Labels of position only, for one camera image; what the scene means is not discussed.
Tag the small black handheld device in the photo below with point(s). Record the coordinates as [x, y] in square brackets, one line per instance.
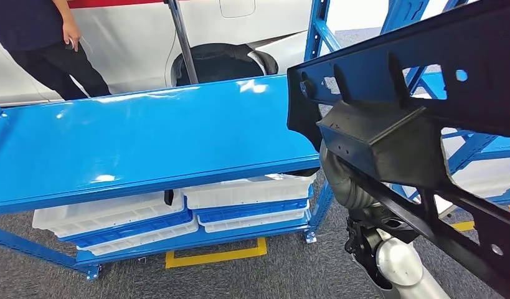
[71, 44]

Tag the white car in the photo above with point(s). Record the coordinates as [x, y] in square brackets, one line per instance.
[127, 49]

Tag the blue metal shelf rack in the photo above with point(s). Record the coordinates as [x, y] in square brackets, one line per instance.
[155, 136]
[403, 12]

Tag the yellow floor tape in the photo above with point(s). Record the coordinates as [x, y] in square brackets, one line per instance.
[213, 258]
[463, 225]

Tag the black plastic plate part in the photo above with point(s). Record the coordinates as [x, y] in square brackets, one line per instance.
[403, 152]

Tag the person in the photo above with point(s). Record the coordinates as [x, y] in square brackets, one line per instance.
[28, 24]

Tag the black plastic trim part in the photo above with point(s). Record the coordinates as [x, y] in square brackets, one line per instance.
[169, 197]
[306, 172]

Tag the chrome stanchion pole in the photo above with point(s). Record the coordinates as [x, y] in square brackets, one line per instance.
[184, 41]

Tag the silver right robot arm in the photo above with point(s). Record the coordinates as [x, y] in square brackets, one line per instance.
[349, 185]

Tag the person's left hand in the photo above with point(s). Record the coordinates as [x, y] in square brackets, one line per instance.
[71, 31]

